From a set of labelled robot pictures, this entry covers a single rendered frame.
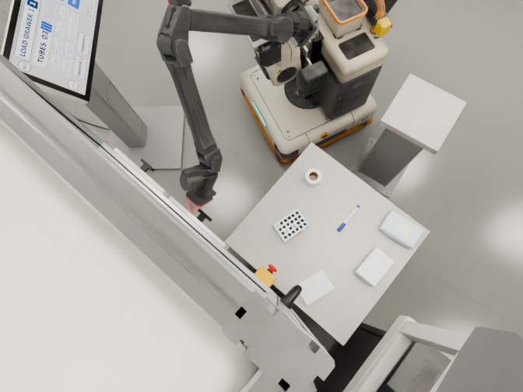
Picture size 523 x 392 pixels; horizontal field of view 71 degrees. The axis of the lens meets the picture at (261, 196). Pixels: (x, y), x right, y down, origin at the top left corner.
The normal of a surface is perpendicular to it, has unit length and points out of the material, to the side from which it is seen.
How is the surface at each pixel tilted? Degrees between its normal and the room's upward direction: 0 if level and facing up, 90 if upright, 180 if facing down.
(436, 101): 0
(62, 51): 50
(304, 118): 0
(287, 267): 0
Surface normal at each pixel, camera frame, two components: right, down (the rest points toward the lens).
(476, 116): -0.04, -0.25
